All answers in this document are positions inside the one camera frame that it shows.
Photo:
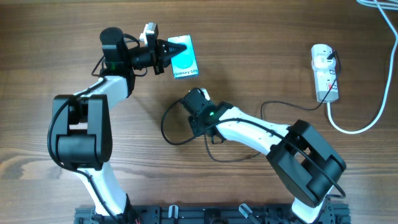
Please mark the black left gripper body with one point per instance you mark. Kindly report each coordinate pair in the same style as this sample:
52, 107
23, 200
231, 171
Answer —
147, 56

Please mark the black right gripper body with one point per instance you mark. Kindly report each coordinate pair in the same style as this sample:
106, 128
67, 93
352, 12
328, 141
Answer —
196, 124

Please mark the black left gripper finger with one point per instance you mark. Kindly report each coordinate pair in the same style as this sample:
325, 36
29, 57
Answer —
166, 62
169, 49

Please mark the blue screen Galaxy smartphone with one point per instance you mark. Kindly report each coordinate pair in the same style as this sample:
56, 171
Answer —
184, 64

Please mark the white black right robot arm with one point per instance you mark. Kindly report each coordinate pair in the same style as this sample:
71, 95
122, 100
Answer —
304, 161

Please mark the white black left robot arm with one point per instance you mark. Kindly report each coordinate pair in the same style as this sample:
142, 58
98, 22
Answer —
79, 138

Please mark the white power strip socket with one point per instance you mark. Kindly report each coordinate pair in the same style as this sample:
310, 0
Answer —
324, 70

